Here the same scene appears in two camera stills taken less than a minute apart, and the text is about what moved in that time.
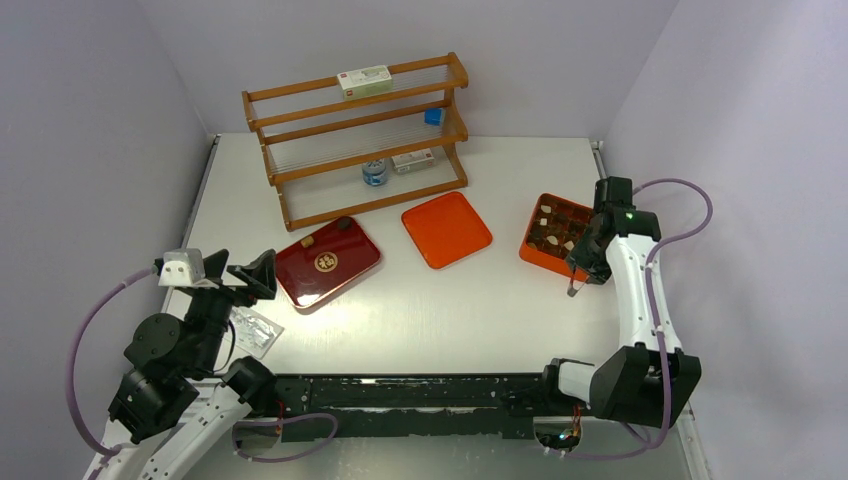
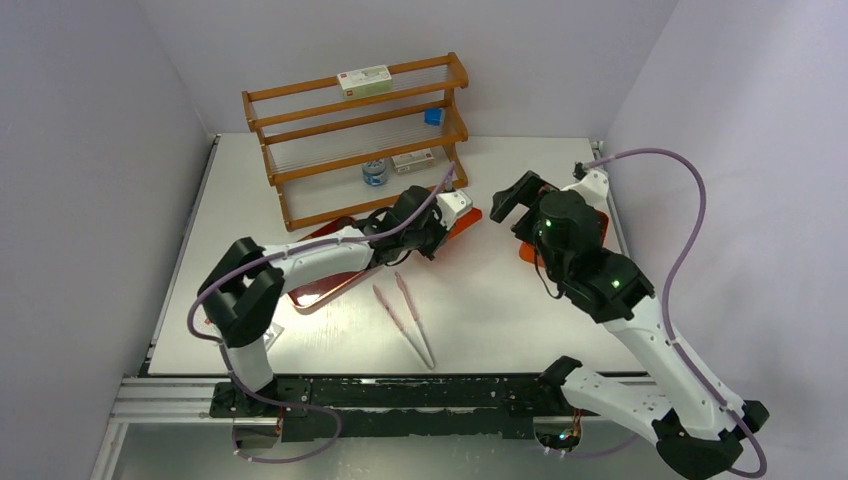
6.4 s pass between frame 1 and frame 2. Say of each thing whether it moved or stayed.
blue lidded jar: stayed
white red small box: stayed
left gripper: moved
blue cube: stayed
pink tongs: moved
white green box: stayed
